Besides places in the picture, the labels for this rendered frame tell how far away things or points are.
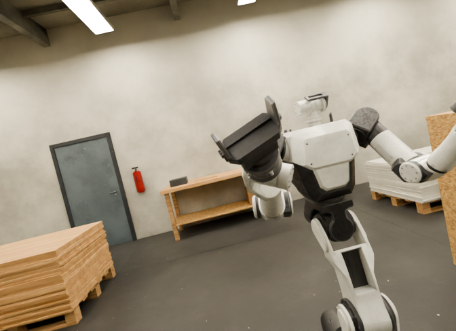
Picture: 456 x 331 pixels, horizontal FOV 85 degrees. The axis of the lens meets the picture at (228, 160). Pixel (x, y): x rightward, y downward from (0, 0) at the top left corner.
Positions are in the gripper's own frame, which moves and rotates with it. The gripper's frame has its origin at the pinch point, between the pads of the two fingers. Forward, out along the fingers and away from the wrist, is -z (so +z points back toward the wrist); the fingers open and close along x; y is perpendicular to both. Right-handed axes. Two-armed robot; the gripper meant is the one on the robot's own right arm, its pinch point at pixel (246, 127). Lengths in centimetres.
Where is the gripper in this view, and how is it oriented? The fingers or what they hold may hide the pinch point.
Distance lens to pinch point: 44.0
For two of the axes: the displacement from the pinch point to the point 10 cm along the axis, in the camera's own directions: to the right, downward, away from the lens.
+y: 4.9, 7.3, -4.8
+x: 8.3, -5.6, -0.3
